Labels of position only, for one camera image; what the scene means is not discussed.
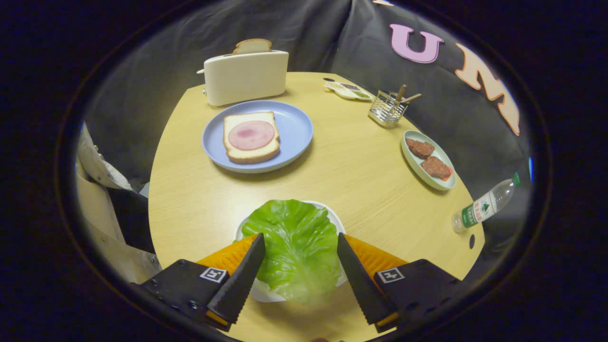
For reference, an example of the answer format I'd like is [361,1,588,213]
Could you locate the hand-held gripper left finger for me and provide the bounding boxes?
[138,233,266,332]

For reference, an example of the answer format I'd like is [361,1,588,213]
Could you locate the pale green plate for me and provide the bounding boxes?
[401,130,457,191]

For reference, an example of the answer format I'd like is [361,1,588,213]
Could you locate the white toaster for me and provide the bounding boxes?
[197,50,289,107]

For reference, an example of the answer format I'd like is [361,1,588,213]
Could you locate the brown meat piece orange edge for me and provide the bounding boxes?
[420,156,453,181]

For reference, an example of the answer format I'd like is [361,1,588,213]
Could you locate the clear water bottle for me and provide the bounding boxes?
[451,172,521,234]

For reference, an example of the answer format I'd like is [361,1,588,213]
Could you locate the white divided seasoning tray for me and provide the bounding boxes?
[324,81,376,101]

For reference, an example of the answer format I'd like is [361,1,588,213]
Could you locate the white bread slice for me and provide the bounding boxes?
[223,111,281,165]

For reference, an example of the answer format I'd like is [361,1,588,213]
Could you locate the pale beige object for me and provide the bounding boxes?
[75,123,160,285]

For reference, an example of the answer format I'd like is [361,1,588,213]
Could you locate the toasted bread slice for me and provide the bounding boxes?
[233,38,273,55]

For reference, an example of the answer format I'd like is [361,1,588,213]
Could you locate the metal wire utensil holder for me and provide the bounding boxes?
[368,90,409,128]

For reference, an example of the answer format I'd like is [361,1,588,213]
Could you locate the pink ham slice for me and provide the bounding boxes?
[228,120,276,151]

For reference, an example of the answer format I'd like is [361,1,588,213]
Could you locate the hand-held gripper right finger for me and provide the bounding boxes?
[336,232,464,333]

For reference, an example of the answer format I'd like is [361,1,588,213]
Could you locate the green lettuce leaf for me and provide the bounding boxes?
[241,199,342,304]

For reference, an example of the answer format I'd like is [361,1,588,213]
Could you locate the blue plate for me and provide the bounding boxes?
[202,100,314,174]

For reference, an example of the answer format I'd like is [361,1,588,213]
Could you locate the black backdrop cloth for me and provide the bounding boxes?
[81,0,532,266]

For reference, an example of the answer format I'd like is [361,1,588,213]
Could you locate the white plate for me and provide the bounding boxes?
[235,200,347,303]

